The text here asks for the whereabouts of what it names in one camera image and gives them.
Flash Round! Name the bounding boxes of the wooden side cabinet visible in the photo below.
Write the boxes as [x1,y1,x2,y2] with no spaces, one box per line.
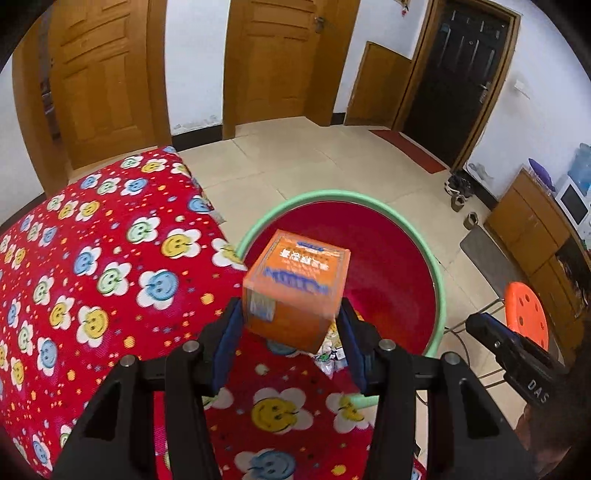
[485,169,590,349]

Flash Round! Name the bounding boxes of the red door mat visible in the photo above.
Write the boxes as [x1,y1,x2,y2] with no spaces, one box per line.
[370,129,446,174]

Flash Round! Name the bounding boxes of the dark entrance door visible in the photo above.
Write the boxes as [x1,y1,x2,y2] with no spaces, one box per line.
[403,1,508,167]

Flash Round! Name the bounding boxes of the middle wooden door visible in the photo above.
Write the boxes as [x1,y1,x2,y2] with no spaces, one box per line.
[236,0,325,125]

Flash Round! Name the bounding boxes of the rice cracker snack bag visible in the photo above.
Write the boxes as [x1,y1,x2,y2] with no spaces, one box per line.
[314,322,348,378]

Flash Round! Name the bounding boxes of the pair of dark shoes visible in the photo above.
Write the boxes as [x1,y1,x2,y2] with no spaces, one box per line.
[444,171,474,199]

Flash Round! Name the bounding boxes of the grey floor mat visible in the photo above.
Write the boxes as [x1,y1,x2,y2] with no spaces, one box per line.
[460,226,526,297]

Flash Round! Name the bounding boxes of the brown shoe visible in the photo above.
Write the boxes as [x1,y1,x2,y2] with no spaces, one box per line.
[451,195,467,212]
[463,212,480,230]

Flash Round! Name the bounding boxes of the wooden door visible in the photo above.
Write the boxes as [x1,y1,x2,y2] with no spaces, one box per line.
[236,0,325,125]
[49,0,155,169]

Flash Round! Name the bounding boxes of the red bin with green rim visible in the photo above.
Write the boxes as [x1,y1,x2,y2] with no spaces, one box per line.
[238,190,446,358]

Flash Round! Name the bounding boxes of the orange cardboard box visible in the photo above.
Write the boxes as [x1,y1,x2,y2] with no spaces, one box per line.
[242,230,351,354]

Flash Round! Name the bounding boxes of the white microwave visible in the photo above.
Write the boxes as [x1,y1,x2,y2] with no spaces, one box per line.
[554,175,590,236]

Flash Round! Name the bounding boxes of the left wooden door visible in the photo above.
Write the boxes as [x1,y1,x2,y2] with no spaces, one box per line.
[49,0,155,169]

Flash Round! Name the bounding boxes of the red smiley flower tablecloth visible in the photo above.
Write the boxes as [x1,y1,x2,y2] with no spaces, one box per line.
[1,147,375,479]

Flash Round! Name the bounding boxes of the wooden wall cabinet panel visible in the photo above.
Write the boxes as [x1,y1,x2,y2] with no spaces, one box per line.
[345,41,413,128]

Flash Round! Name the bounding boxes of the person's right hand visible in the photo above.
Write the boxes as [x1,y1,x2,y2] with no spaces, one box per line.
[515,405,590,479]

